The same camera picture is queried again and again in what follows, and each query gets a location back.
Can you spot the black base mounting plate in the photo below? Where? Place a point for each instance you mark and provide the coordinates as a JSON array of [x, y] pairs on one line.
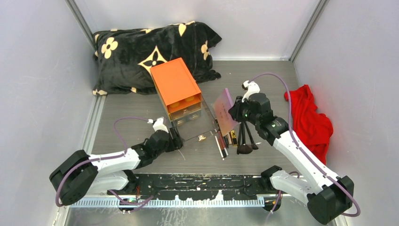
[[197, 187]]

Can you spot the beige concealer tube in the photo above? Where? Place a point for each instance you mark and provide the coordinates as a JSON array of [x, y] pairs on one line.
[[228, 140]]

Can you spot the clear top drawer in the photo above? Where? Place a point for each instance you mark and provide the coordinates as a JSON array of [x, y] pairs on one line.
[[196, 122]]

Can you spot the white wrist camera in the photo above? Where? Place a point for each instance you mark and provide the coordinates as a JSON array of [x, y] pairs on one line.
[[250, 87], [158, 124]]

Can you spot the black floral blanket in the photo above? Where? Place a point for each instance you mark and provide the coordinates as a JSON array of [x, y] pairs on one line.
[[125, 57]]

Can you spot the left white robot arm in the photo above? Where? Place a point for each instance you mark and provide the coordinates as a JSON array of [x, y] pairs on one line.
[[81, 173]]

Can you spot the white makeup pencil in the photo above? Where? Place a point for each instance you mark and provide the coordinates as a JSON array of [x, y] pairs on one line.
[[219, 148]]

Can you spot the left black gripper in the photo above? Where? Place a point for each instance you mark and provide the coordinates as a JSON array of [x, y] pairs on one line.
[[176, 143]]

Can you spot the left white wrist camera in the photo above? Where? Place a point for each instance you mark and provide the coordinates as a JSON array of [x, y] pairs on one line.
[[158, 124]]

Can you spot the red cloth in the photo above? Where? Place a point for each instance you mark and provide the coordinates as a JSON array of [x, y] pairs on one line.
[[314, 129]]

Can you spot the orange drawer organizer box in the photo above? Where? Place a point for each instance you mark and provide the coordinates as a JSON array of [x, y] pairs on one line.
[[178, 91]]

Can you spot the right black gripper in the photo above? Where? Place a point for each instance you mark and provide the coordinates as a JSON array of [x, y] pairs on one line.
[[235, 111]]

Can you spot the large pink eyeshadow palette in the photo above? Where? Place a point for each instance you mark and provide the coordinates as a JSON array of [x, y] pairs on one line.
[[221, 107]]

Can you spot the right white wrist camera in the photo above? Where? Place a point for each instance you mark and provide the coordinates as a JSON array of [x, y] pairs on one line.
[[250, 87]]

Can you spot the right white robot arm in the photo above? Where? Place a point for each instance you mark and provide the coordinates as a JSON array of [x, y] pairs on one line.
[[326, 194]]

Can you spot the gold lipstick tube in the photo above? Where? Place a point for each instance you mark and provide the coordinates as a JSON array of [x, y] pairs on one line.
[[234, 140]]

